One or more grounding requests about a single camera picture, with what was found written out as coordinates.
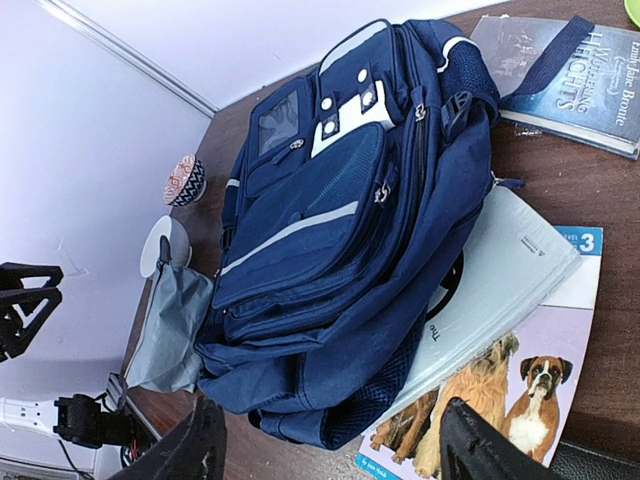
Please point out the navy blue backpack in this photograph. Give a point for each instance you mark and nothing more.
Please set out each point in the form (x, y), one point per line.
(351, 198)

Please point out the dog cover book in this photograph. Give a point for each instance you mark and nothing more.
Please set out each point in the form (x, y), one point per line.
(524, 386)

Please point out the black leather case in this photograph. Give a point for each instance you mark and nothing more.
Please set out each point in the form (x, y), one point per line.
(577, 462)

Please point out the blue hardcover book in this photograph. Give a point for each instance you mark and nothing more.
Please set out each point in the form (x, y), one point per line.
(593, 98)

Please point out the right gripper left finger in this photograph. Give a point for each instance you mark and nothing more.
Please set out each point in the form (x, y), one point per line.
(193, 449)

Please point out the left metal frame post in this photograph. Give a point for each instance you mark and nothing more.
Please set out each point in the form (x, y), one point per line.
(129, 55)

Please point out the grey pencil pouch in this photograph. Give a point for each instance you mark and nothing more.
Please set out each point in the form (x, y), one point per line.
(164, 359)

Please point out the white ceramic bowl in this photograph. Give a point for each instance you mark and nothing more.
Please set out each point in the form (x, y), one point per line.
(167, 240)

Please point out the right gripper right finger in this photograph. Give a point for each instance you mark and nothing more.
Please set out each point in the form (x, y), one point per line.
(470, 448)

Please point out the green plate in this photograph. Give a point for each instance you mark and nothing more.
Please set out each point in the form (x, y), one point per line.
(632, 8)

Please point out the red patterned bowl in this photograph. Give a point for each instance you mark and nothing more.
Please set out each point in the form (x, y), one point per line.
(186, 184)

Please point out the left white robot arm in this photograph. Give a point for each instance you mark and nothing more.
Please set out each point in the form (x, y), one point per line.
(84, 421)

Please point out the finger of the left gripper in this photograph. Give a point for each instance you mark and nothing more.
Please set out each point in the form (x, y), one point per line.
(29, 295)

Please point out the white grey book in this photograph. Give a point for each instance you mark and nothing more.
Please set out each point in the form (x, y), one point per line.
(512, 261)

